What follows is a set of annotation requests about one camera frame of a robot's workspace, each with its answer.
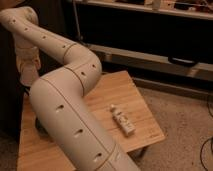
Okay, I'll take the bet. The white tube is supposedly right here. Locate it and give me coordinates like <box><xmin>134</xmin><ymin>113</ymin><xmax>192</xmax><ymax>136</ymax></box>
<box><xmin>110</xmin><ymin>104</ymin><xmax>135</xmax><ymax>137</ymax></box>

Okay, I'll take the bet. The grey metal shelf rail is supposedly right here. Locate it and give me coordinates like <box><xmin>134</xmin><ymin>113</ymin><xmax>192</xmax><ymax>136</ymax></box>
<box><xmin>89</xmin><ymin>44</ymin><xmax>213</xmax><ymax>81</ymax></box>

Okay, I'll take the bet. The black handle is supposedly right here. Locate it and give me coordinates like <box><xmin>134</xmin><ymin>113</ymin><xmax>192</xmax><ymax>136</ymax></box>
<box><xmin>168</xmin><ymin>57</ymin><xmax>198</xmax><ymax>67</ymax></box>

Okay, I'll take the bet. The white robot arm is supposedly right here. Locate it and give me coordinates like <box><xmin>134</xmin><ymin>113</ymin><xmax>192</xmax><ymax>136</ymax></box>
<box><xmin>0</xmin><ymin>7</ymin><xmax>140</xmax><ymax>171</ymax></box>

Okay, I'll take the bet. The wooden table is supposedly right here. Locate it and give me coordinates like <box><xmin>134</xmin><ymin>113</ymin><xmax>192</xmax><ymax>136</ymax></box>
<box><xmin>17</xmin><ymin>71</ymin><xmax>165</xmax><ymax>171</ymax></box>

